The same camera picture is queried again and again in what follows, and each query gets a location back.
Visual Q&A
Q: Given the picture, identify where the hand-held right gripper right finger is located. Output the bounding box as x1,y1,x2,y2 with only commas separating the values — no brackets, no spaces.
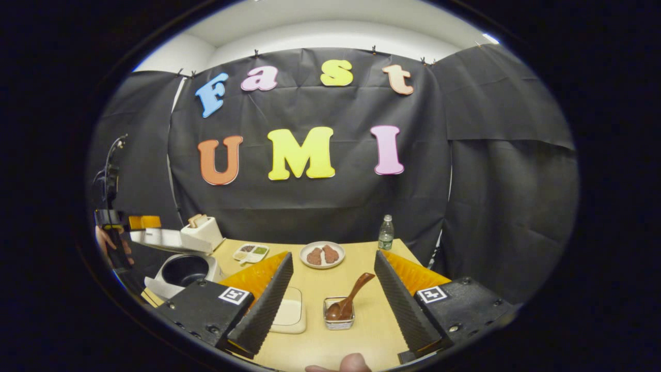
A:
374,250,517,365

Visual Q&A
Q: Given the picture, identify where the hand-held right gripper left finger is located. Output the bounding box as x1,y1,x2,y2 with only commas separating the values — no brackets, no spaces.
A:
155,252,294,360

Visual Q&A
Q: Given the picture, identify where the clear container of rice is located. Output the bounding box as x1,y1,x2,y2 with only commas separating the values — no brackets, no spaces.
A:
270,287,307,334

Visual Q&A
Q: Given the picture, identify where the brown wooden spoon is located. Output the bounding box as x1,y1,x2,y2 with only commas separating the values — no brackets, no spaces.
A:
325,272,376,321

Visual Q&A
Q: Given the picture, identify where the white rice cooker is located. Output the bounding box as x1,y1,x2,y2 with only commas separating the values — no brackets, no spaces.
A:
129,229,225,301

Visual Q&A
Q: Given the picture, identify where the white divided condiment dish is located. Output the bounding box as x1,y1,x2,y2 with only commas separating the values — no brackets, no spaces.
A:
232,243,270,264

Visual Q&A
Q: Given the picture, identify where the white toaster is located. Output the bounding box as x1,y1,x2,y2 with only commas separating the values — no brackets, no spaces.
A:
181,214,226,252

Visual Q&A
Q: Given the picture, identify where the white round plate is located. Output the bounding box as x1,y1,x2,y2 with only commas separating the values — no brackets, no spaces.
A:
300,241,345,270

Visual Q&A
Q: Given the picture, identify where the clear water bottle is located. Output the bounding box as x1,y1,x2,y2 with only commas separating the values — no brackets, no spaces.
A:
378,214,395,251

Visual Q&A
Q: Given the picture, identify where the black backdrop cloth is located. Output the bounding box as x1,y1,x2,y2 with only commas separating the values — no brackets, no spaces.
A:
88,44,579,305

